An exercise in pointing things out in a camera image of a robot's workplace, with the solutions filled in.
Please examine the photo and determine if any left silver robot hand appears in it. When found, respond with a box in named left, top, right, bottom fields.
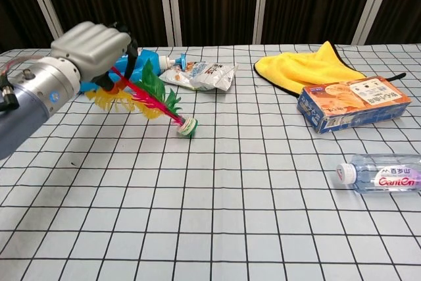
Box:
left=50, top=21, right=139, bottom=92

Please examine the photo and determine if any colourful feather shuttlecock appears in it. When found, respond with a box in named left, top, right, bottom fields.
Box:
left=86, top=59, right=199, bottom=138

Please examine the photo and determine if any blue detergent bottle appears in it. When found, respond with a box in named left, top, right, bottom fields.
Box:
left=78, top=49, right=188, bottom=93

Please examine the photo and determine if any white snack bag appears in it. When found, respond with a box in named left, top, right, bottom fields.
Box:
left=158, top=61, right=239, bottom=92

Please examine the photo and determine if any yellow microfibre cloth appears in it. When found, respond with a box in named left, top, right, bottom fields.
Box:
left=253, top=40, right=407, bottom=97

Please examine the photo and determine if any blue orange cardboard box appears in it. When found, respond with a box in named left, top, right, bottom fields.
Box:
left=297, top=76, right=412, bottom=135

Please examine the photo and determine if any clear plastic water bottle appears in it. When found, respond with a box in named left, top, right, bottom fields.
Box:
left=335, top=153, right=421, bottom=193

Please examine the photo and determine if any white folding screen frame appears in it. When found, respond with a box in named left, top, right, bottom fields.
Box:
left=21, top=0, right=399, bottom=47

